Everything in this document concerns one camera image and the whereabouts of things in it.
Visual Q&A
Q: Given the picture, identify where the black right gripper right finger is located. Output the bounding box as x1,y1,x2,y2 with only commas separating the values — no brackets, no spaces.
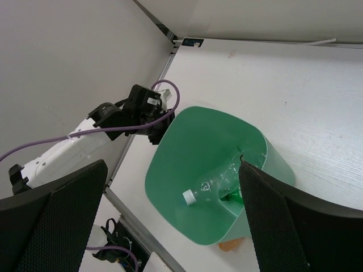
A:
239,159,362,271

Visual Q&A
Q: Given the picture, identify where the white zip tie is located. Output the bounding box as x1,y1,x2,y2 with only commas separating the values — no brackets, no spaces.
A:
303,38,336,46

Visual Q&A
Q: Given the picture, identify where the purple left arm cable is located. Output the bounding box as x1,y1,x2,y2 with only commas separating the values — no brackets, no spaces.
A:
0,79,182,164

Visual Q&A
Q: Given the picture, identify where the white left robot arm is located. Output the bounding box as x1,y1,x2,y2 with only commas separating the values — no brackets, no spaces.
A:
1,85,175,271

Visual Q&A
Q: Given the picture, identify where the blue corner label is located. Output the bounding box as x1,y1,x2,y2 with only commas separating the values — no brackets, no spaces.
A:
181,38,204,48

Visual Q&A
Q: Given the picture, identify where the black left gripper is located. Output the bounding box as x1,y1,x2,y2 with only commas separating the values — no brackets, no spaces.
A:
115,84,175,145

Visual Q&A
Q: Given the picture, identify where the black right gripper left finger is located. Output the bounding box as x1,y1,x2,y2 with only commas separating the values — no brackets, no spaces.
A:
1,160,108,271

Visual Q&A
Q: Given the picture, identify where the green plastic bin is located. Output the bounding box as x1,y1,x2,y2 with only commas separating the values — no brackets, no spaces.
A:
145,107,296,245

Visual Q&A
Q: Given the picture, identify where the clear plastic bottle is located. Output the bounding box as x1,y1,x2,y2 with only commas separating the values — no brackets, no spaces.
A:
182,149,243,206

